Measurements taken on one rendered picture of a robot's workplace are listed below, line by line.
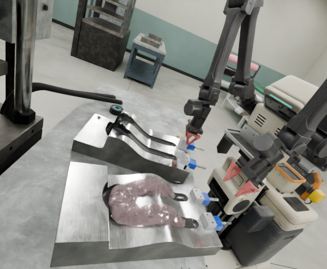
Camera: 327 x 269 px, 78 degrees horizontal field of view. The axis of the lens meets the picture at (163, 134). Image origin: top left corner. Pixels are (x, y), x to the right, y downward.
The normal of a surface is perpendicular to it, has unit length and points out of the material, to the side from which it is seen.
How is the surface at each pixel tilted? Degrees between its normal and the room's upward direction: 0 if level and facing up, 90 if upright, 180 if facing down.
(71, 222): 0
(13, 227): 0
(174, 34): 90
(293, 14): 90
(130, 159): 90
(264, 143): 63
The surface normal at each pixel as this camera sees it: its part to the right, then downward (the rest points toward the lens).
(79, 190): 0.37, -0.81
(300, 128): -0.87, -0.12
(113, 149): -0.04, 0.49
